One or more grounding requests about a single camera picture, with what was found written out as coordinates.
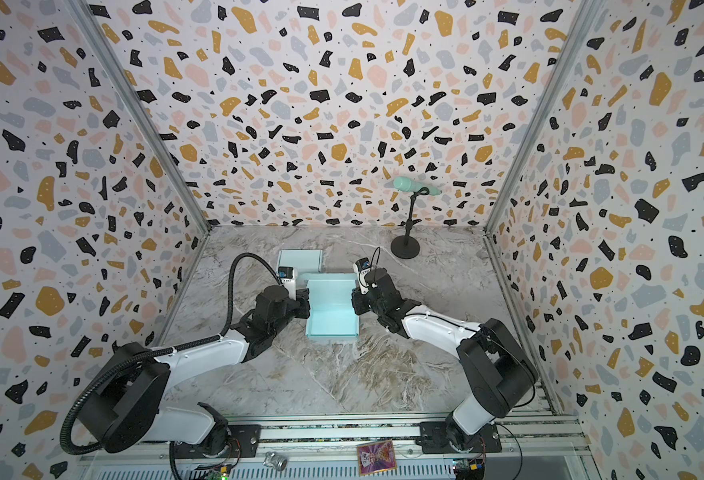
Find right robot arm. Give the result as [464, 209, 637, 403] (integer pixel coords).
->
[352, 266, 538, 451]

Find aluminium mounting rail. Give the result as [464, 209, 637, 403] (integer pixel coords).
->
[87, 413, 593, 480]

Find black microphone stand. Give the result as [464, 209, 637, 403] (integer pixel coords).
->
[390, 187, 430, 260]

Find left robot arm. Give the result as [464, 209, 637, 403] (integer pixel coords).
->
[60, 285, 311, 457]

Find circuit board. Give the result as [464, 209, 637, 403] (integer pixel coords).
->
[453, 456, 486, 480]
[204, 460, 239, 480]

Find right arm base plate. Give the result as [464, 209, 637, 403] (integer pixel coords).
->
[415, 420, 502, 455]

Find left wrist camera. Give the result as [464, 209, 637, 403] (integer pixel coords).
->
[277, 266, 297, 300]

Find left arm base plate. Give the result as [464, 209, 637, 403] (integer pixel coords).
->
[203, 424, 262, 459]

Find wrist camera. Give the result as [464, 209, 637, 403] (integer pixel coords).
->
[354, 257, 372, 295]
[277, 266, 297, 300]

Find circuit board right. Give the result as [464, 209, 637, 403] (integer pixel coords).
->
[453, 456, 486, 480]

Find circuit board left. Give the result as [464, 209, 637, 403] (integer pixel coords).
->
[204, 460, 239, 480]

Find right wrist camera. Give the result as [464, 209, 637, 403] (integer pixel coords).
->
[354, 257, 372, 295]

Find mint paper box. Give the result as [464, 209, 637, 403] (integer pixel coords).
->
[277, 249, 323, 280]
[305, 273, 360, 343]

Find colourful square card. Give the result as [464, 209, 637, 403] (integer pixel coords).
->
[357, 440, 397, 476]

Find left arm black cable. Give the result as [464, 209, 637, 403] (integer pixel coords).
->
[59, 252, 284, 456]

